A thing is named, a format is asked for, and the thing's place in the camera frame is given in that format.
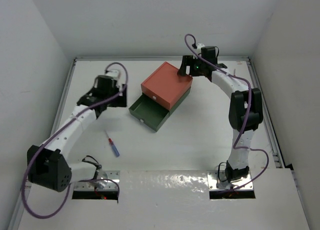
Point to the metal base plate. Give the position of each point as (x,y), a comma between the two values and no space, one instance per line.
(216,182)
(106,182)

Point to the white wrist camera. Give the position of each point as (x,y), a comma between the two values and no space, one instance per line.
(197,46)
(113,74)

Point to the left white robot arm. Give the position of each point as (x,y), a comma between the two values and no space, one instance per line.
(50,167)

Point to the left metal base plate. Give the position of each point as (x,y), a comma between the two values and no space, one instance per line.
(106,182)

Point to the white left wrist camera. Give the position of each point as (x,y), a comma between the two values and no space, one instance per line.
(113,74)

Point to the white front cover board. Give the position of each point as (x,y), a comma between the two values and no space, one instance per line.
(180,200)

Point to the blue screwdriver near left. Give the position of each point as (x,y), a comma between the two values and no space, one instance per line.
(112,145)

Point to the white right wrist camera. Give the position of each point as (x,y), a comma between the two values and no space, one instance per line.
(197,46)

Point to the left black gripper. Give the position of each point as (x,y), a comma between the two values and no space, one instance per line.
(120,101)

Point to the orange drawer box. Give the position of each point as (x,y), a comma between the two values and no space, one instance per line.
(165,86)

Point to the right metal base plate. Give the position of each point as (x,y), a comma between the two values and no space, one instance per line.
(216,182)

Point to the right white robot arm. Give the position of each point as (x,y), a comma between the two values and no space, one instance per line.
(245,110)

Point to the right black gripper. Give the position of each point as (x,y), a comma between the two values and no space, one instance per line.
(188,61)

